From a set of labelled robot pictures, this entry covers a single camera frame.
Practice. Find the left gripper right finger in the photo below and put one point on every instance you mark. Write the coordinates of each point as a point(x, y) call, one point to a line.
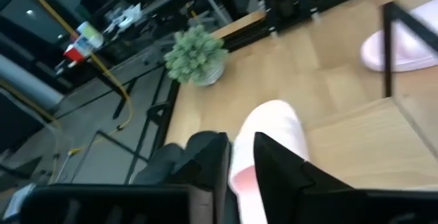
point(308, 203)

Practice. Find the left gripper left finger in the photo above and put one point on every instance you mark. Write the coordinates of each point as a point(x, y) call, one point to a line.
point(137, 205)

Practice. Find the pink slide sandal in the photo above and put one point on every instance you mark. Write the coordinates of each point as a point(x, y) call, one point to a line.
point(410, 49)
point(270, 124)

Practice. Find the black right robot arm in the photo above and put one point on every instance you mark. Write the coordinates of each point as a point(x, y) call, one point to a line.
point(280, 1)

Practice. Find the black-framed wooden shelf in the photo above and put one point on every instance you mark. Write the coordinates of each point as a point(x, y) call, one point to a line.
point(369, 142)

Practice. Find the succulent in dotted pot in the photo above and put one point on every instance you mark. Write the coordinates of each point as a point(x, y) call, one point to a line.
point(195, 54)

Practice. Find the grey round pipe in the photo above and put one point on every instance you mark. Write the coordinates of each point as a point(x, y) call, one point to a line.
point(27, 83)

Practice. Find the red and white canister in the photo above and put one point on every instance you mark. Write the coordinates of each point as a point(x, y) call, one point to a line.
point(82, 46)

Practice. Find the white crumpled paper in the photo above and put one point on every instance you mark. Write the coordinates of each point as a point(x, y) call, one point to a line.
point(125, 16)

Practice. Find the wooden desk top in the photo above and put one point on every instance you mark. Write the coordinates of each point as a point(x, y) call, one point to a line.
point(239, 23)

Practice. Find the black metal floor frame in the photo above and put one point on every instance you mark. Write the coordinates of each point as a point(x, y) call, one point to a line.
point(118, 144)

